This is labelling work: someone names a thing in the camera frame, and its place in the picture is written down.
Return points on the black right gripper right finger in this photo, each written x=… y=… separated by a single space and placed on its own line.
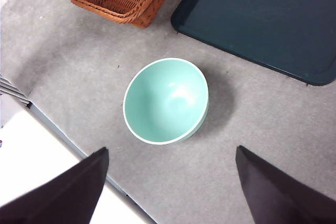
x=278 y=197

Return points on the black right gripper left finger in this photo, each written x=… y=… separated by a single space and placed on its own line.
x=60 y=200

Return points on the teal ceramic bowl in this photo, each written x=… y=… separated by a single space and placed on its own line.
x=162 y=103

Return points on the black rectangular tray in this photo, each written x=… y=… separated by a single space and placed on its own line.
x=262 y=24

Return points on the grey ridged metal rail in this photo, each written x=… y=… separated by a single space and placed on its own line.
x=10 y=90

